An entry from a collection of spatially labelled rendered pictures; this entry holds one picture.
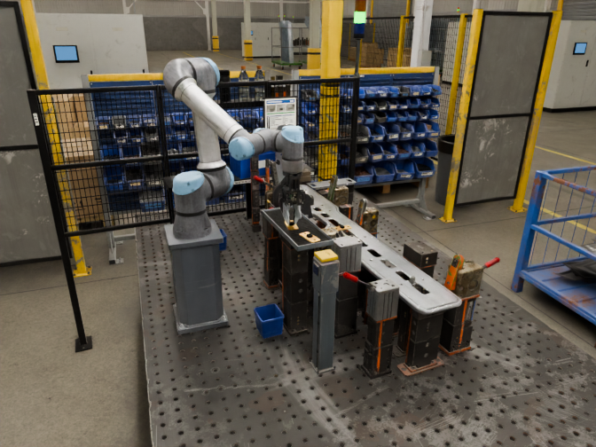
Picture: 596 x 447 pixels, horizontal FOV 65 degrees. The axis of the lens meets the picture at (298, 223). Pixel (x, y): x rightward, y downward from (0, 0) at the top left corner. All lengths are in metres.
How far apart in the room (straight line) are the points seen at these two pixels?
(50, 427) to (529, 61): 4.79
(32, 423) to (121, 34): 6.66
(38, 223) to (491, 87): 4.11
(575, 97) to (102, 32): 10.29
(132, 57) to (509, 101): 5.86
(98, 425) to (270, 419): 1.31
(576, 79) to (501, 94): 8.06
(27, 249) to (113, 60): 4.95
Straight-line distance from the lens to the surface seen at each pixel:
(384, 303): 1.60
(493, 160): 5.24
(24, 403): 3.02
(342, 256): 1.75
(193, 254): 1.84
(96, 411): 2.83
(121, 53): 8.53
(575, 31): 12.75
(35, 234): 4.10
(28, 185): 3.95
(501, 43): 4.95
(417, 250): 1.94
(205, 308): 1.97
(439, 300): 1.68
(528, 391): 1.90
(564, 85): 12.84
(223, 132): 1.61
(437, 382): 1.81
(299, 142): 1.61
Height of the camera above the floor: 1.85
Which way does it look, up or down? 23 degrees down
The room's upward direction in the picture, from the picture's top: straight up
